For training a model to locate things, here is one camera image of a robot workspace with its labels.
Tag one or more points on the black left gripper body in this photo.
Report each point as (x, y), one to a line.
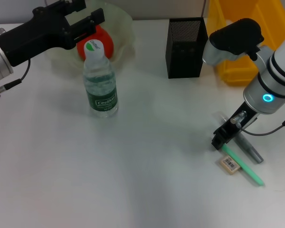
(42, 33)

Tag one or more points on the grey pen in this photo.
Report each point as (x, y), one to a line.
(251, 150)

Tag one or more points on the beige eraser with barcode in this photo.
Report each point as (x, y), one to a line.
(230, 165)

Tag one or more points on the black mesh pen holder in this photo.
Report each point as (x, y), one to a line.
(185, 52)

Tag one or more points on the translucent green fruit plate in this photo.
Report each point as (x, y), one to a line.
(123, 28)

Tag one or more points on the orange fruit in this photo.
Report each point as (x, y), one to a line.
(108, 45)

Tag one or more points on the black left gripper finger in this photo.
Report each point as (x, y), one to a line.
(76, 6)
(95, 16)

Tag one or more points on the green pen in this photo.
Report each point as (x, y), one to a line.
(247, 171)

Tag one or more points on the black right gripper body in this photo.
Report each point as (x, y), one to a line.
(235, 126)

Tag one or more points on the clear green-label water bottle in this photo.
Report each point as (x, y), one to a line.
(101, 95)

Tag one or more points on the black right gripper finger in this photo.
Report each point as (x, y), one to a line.
(219, 143)

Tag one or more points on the yellow plastic bin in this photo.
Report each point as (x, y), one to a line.
(237, 73)

